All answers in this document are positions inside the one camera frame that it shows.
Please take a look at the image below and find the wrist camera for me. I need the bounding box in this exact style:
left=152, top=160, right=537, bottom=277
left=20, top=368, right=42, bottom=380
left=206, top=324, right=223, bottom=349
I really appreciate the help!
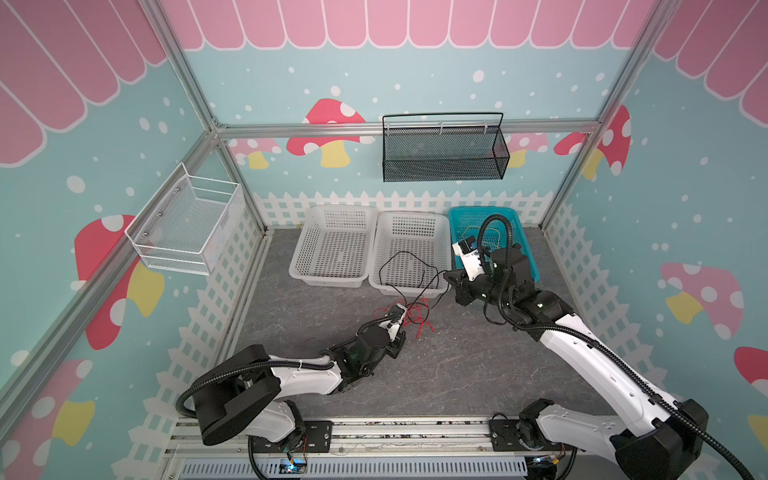
left=381, top=303, right=407, bottom=342
left=452, top=236, right=485, bottom=281

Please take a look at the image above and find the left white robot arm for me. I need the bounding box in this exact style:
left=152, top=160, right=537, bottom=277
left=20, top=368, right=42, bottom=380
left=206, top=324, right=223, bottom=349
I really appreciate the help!
left=175, top=320, right=406, bottom=452

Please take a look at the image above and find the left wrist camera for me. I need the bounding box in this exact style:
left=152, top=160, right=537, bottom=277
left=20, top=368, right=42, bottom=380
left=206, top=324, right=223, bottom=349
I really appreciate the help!
left=381, top=303, right=407, bottom=342

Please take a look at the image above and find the yellow cable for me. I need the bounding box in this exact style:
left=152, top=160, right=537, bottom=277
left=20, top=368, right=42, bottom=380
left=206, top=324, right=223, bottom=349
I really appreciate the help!
left=458, top=224, right=508, bottom=253

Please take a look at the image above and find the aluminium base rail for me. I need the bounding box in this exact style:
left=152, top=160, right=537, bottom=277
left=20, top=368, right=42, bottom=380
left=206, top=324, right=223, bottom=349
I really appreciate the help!
left=155, top=416, right=624, bottom=479

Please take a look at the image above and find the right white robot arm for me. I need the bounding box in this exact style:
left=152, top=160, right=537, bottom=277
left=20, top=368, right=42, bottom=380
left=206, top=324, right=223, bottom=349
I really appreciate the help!
left=444, top=238, right=752, bottom=479

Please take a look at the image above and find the left white plastic basket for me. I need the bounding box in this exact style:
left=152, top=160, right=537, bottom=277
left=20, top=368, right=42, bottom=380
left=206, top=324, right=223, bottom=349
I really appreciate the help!
left=289, top=205, right=377, bottom=288

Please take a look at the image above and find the white plastic basket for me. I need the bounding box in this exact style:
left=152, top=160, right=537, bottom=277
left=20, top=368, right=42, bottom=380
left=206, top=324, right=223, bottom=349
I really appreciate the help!
left=289, top=205, right=377, bottom=288
left=368, top=211, right=453, bottom=299

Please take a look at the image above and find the black cable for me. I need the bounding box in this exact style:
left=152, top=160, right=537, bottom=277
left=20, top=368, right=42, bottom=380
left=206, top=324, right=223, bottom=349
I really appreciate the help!
left=389, top=268, right=448, bottom=310
left=377, top=250, right=442, bottom=289

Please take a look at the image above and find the black wire mesh wall basket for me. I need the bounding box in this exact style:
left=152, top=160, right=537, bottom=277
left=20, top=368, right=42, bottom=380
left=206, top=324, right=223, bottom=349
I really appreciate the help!
left=381, top=112, right=510, bottom=183

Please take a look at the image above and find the white wire wall basket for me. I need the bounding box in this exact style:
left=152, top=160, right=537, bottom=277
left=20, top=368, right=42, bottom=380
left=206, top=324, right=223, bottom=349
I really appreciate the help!
left=125, top=164, right=245, bottom=276

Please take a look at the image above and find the middle white plastic basket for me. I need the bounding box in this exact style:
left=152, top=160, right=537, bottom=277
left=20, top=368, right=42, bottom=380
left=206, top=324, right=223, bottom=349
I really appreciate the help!
left=368, top=211, right=453, bottom=299

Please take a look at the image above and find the teal plastic basket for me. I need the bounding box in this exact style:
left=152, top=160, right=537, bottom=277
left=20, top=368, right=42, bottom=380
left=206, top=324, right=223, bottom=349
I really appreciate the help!
left=448, top=206, right=540, bottom=282

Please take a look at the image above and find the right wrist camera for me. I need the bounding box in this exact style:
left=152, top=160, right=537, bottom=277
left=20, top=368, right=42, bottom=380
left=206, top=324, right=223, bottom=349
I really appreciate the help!
left=452, top=236, right=485, bottom=281

